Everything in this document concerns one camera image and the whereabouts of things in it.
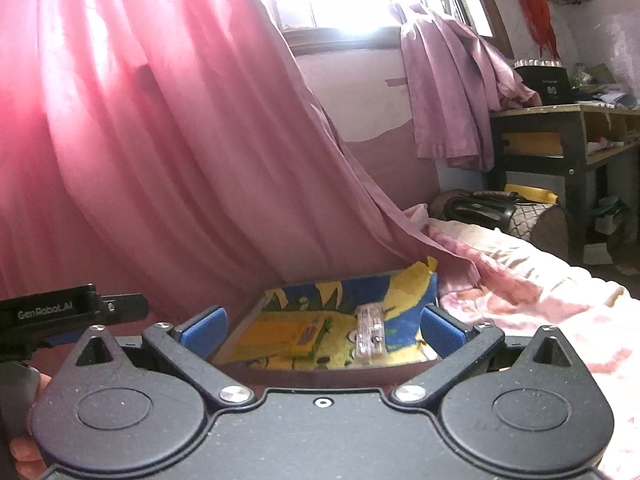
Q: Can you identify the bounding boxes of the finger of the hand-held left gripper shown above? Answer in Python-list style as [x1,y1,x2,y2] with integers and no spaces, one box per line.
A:
[101,293,149,320]

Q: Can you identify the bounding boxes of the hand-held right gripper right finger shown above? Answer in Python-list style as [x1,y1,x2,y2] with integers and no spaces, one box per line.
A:
[391,305,576,407]

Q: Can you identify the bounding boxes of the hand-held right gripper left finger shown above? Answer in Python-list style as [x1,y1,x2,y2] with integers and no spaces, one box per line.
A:
[74,305,253,409]

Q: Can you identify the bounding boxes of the shallow box with colourful lining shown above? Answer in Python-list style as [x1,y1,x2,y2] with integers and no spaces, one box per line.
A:
[212,257,444,377]

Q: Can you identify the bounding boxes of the person's left hand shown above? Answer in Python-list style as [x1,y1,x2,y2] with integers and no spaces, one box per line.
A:
[9,373,54,480]

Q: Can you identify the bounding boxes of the clear wrapped snack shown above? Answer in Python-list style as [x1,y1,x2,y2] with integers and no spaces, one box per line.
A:
[354,304,388,363]

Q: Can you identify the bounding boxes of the yellow flat packet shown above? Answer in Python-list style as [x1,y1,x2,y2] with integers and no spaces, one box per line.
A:
[235,312,332,361]

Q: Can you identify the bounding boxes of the pink floral blanket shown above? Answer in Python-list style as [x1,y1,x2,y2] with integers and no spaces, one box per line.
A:
[400,204,640,480]

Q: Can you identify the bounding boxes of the black bag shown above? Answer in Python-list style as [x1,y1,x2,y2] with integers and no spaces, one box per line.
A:
[442,192,519,234]

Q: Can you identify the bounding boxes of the patterned round stool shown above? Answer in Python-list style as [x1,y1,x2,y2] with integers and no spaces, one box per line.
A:
[504,202,572,263]

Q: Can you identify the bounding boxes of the pink curtain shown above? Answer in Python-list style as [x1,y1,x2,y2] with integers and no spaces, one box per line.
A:
[0,0,482,361]

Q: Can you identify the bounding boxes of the yellow tool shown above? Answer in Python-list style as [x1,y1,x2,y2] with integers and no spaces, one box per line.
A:
[502,184,559,206]

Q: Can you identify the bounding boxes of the black framed wooden desk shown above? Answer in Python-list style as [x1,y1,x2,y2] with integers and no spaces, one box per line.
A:
[487,102,640,267]

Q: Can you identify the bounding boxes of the purple hanging cloth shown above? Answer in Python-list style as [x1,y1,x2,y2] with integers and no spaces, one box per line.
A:
[399,2,544,172]

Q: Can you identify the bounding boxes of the black box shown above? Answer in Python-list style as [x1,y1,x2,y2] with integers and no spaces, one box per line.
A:
[513,59,572,107]

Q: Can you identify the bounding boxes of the clutter of papers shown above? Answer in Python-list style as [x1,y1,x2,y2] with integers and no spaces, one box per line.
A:
[570,62,640,109]

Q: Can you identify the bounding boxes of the red hanging decoration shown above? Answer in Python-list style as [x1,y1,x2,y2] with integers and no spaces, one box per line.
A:
[504,0,562,61]

